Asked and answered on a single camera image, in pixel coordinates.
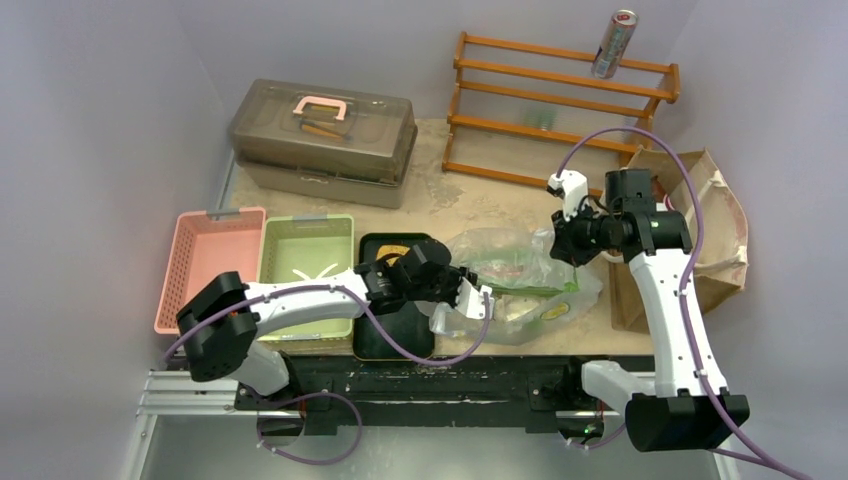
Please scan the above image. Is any brown bread piece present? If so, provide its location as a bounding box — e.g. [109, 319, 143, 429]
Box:
[375, 244, 410, 265]

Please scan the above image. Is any white cauliflower piece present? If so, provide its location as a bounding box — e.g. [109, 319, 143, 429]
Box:
[495, 296, 546, 322]

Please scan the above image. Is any clear plastic grocery bag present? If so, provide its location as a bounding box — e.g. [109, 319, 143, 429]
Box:
[447, 228, 603, 346]

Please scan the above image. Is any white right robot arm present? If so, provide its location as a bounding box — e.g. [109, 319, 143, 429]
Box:
[547, 169, 750, 452]

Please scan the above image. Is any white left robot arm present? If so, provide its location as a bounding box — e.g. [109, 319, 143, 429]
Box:
[166, 239, 494, 409]

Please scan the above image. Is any snack packet in paper bag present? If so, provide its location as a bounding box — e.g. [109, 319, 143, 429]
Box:
[662, 194, 675, 211]

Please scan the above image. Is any brown paper bag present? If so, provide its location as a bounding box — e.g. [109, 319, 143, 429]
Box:
[603, 149, 748, 334]

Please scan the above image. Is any orange wooden rack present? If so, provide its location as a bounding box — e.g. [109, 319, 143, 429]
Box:
[442, 32, 681, 187]

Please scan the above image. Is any green plastic basket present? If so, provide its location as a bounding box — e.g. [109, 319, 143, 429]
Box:
[254, 215, 356, 343]

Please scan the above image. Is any brown translucent storage box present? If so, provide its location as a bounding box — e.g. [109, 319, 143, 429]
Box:
[228, 79, 418, 209]

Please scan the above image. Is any silver drink can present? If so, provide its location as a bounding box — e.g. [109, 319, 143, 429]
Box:
[591, 9, 639, 79]

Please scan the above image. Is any pink plastic basket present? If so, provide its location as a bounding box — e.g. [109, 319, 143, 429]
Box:
[153, 207, 267, 335]

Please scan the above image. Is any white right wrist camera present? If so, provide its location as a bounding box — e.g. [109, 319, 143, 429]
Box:
[547, 170, 589, 222]

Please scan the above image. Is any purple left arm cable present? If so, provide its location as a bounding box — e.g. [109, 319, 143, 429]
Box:
[164, 284, 495, 369]

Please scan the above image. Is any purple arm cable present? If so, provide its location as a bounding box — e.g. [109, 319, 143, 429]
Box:
[556, 127, 816, 480]
[164, 284, 495, 369]

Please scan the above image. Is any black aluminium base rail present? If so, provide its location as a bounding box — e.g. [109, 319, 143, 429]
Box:
[135, 354, 742, 480]

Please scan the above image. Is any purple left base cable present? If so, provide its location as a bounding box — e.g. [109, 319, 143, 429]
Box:
[256, 390, 366, 466]

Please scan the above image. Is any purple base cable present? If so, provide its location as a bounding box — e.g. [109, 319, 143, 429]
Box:
[256, 390, 366, 466]
[566, 420, 627, 452]

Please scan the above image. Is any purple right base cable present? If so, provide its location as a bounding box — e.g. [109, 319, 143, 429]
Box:
[566, 420, 627, 452]

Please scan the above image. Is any pink box handle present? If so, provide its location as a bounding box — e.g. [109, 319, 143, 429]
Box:
[292, 95, 348, 122]

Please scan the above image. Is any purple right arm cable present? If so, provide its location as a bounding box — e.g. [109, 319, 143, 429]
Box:
[556, 127, 816, 480]

